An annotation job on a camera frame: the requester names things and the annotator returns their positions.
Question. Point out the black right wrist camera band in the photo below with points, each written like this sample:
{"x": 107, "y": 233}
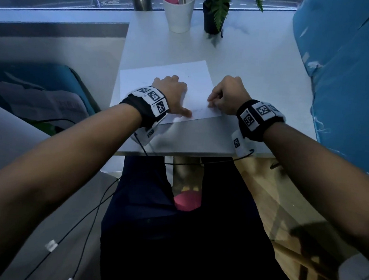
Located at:
{"x": 256, "y": 120}

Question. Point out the person's right hand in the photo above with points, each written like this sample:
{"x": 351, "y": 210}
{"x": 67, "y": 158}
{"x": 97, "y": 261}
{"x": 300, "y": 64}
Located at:
{"x": 228, "y": 96}

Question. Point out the white paper sheet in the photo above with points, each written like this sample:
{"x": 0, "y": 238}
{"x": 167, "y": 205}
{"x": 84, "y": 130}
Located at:
{"x": 182, "y": 70}

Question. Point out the black left wrist camera band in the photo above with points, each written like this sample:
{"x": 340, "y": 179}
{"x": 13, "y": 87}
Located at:
{"x": 146, "y": 107}

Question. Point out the white cup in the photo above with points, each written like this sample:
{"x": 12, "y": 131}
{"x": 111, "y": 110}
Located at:
{"x": 178, "y": 16}

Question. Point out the blue patterned cushion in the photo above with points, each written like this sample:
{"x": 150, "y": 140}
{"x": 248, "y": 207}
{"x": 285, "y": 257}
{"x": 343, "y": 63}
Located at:
{"x": 351, "y": 76}

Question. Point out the person's dark trousers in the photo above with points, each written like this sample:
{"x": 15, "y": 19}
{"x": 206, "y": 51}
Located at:
{"x": 154, "y": 235}

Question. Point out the teal chair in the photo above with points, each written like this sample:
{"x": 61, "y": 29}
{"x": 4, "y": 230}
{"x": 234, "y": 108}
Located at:
{"x": 58, "y": 79}

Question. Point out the grey printed paper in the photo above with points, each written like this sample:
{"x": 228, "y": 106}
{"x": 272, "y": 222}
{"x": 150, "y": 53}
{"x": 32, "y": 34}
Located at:
{"x": 35, "y": 102}

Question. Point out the person's left forearm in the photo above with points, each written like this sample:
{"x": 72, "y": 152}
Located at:
{"x": 53, "y": 174}

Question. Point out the person's right forearm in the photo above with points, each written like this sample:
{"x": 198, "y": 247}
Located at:
{"x": 327, "y": 180}

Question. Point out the white plastic bin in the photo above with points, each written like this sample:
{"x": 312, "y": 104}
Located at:
{"x": 113, "y": 165}

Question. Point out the black wrist camera band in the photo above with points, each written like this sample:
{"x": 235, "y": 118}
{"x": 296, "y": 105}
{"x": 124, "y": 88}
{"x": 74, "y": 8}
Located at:
{"x": 146, "y": 107}
{"x": 256, "y": 120}

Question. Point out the green potted fern black pot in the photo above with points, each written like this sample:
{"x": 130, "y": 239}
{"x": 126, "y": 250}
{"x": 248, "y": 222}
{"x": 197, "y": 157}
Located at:
{"x": 212, "y": 22}

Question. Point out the pink slipper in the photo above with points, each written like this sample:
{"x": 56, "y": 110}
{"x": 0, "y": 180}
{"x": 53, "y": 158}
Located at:
{"x": 187, "y": 201}

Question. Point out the person's left hand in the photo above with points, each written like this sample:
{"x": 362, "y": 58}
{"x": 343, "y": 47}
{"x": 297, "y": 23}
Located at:
{"x": 173, "y": 93}

